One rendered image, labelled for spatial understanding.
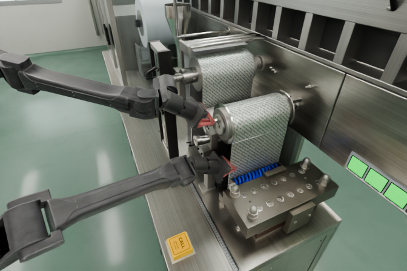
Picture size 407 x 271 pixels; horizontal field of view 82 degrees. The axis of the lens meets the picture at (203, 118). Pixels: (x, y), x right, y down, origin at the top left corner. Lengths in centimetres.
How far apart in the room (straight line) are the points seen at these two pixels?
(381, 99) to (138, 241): 174
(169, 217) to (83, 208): 47
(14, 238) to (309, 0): 96
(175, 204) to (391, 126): 77
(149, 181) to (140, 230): 142
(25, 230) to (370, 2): 91
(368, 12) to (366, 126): 31
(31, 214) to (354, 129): 84
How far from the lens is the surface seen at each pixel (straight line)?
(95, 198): 58
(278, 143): 95
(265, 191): 91
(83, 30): 621
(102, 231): 213
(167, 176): 67
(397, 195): 86
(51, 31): 625
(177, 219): 98
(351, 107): 84
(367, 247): 226
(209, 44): 94
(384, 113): 79
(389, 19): 77
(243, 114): 78
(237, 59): 98
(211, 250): 92
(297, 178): 99
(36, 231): 55
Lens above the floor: 172
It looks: 34 degrees down
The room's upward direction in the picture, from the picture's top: straight up
